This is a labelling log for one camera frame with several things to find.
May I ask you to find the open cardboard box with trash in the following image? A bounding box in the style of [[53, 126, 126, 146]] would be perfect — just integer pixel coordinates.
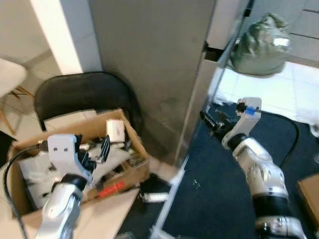
[[6, 108, 151, 219]]

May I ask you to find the green plastic rubbish bag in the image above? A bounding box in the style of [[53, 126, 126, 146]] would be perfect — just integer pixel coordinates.
[[230, 12, 293, 77]]

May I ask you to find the white paper cup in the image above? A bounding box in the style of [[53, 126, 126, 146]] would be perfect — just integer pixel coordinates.
[[106, 119, 126, 145]]

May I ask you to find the black folding chair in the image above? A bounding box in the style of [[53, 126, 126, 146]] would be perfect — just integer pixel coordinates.
[[33, 72, 144, 136]]

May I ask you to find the black object with white part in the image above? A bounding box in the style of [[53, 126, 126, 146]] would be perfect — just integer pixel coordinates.
[[139, 173, 173, 203]]

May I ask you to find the grey metal cabinet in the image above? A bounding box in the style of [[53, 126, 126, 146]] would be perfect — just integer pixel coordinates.
[[89, 0, 252, 167]]

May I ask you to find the white plastic rod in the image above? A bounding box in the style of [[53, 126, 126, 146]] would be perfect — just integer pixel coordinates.
[[149, 154, 191, 239]]

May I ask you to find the black pole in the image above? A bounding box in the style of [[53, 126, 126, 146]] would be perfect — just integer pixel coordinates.
[[217, 0, 256, 70]]

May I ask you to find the small closed cardboard box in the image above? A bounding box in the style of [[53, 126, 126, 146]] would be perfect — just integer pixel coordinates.
[[297, 174, 319, 231]]

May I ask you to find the white chair with wooden legs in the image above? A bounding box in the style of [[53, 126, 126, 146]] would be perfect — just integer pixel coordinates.
[[0, 57, 35, 136]]

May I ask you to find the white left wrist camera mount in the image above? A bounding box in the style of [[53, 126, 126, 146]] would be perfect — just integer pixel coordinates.
[[47, 133, 94, 183]]

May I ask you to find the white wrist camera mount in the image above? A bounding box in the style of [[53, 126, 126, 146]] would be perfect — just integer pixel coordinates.
[[222, 97, 263, 150], [47, 133, 94, 183]]

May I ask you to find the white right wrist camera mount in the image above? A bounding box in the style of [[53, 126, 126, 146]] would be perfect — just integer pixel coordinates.
[[222, 97, 263, 150]]

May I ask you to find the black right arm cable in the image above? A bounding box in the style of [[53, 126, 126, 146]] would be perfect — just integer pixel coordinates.
[[259, 110, 301, 169]]

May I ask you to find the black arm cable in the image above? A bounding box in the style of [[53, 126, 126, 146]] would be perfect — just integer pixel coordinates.
[[259, 110, 301, 169], [2, 142, 49, 239]]

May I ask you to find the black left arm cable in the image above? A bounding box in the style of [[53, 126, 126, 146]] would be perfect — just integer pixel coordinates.
[[2, 142, 49, 239]]

